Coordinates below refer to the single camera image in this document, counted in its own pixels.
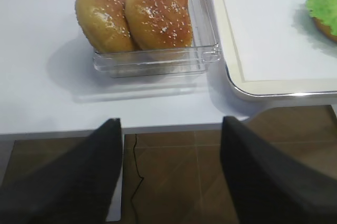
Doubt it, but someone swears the sesame bun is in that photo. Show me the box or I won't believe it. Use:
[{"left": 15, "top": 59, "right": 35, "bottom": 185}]
[
  {"left": 75, "top": 0, "right": 138, "bottom": 54},
  {"left": 125, "top": 0, "right": 193, "bottom": 50}
]

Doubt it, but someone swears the white paper tray liner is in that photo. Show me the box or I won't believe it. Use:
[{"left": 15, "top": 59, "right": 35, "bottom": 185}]
[{"left": 224, "top": 0, "right": 336, "bottom": 81}]

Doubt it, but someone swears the green lettuce leaf on tray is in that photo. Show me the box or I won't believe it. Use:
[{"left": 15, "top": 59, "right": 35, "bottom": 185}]
[{"left": 305, "top": 0, "right": 336, "bottom": 33}]

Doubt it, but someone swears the right sesame bun top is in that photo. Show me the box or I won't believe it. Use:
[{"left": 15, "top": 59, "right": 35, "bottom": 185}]
[{"left": 125, "top": 0, "right": 193, "bottom": 50}]

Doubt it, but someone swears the bun bottom under lettuce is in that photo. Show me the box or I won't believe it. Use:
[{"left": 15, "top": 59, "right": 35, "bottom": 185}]
[{"left": 312, "top": 17, "right": 337, "bottom": 43}]

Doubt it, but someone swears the white rectangular serving tray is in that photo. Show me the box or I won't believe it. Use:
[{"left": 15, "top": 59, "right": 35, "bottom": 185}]
[{"left": 212, "top": 0, "right": 336, "bottom": 99}]

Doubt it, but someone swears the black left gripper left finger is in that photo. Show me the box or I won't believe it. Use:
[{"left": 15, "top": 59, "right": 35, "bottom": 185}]
[{"left": 1, "top": 118, "right": 123, "bottom": 223}]

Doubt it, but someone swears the left sesame bun top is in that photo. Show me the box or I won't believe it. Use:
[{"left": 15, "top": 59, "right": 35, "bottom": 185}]
[{"left": 75, "top": 0, "right": 138, "bottom": 54}]

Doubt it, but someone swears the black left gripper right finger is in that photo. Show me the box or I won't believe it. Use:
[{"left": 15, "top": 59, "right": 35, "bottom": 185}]
[{"left": 220, "top": 116, "right": 336, "bottom": 223}]

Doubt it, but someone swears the black floor cable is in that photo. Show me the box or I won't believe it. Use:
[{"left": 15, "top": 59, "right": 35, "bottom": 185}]
[{"left": 131, "top": 134, "right": 144, "bottom": 199}]

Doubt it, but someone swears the clear plastic bun container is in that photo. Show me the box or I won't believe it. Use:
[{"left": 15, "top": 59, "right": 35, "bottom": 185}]
[{"left": 93, "top": 0, "right": 222, "bottom": 78}]

